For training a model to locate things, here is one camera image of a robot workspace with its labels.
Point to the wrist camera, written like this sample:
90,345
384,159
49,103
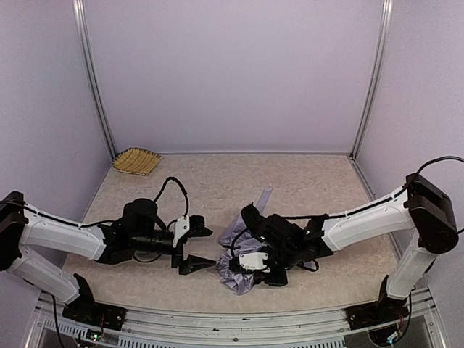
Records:
181,228
249,263

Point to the yellow woven mat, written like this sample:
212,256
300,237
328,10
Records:
136,161

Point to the lilac folding umbrella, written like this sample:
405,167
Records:
242,244

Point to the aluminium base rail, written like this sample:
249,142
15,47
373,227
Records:
328,327

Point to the left aluminium corner post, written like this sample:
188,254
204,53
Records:
85,44

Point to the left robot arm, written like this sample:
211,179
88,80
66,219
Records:
139,229

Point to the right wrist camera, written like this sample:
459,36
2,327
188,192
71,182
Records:
249,263

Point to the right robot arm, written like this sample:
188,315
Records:
418,206

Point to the aluminium corner post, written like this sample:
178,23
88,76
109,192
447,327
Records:
85,44
375,77

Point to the right aluminium corner post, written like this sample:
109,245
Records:
375,77

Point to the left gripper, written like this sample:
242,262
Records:
180,250

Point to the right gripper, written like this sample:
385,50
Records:
251,220

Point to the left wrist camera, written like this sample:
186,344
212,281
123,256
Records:
181,228

